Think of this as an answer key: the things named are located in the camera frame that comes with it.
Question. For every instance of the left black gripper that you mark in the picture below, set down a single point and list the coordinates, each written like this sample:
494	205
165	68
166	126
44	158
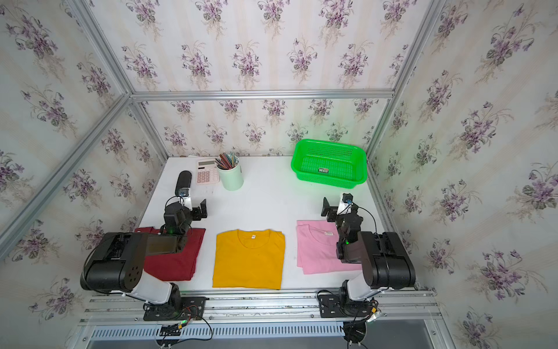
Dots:
197	211

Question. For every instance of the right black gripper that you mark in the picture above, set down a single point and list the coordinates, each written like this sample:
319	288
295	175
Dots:
330	210

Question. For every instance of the pink t-shirt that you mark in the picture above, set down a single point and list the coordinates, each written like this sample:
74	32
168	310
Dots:
317	248

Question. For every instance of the green plastic basket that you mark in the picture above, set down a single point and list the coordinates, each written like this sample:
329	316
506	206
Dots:
346	163

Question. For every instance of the dark red t-shirt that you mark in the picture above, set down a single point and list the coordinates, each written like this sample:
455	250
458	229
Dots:
179	267

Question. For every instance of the yellow t-shirt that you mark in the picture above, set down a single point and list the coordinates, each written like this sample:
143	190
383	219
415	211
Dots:
249	259

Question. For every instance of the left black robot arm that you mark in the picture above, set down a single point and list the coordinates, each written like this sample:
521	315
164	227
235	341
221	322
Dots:
116	264

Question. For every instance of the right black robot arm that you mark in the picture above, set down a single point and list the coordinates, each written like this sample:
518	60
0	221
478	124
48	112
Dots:
384	261

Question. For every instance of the black glasses case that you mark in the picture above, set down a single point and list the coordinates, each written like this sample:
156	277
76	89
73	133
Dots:
184	180

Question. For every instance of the pink calculator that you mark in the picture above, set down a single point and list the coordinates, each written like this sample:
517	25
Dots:
207	172

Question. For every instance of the pale green pen cup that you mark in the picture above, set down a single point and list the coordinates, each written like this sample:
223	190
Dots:
231	179

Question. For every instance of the coloured pens bundle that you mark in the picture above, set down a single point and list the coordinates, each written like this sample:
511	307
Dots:
226	161

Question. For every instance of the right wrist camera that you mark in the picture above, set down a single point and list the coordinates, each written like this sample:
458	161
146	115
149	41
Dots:
345	204

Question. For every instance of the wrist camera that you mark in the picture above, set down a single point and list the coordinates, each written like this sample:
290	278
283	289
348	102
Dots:
185	199
345	204

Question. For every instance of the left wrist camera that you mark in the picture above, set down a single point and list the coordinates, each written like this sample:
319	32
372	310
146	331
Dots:
185	199

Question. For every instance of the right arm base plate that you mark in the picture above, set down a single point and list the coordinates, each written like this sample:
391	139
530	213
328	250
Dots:
331	305

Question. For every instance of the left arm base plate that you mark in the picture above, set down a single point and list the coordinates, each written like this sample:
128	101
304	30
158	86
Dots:
189	309

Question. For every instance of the aluminium mounting rail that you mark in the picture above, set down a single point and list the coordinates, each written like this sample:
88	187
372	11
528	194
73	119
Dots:
238	306

